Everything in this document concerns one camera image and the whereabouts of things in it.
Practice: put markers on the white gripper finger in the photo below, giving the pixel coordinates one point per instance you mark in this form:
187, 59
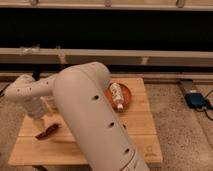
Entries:
39, 123

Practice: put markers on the white bottle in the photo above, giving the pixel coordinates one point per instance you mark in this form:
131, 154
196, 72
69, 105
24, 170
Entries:
117, 95

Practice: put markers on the orange plate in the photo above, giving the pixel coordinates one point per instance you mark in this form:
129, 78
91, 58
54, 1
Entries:
126, 94

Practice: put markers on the blue box on floor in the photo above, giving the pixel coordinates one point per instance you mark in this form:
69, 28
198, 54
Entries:
195, 100

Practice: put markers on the black table leg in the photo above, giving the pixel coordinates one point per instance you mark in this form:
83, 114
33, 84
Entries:
36, 73

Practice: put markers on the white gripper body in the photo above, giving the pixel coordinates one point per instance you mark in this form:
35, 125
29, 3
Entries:
34, 108

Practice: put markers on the wooden table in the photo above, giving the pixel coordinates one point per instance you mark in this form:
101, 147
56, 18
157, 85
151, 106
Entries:
61, 148

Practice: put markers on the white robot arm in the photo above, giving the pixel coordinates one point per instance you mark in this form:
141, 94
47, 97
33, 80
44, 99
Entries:
78, 92

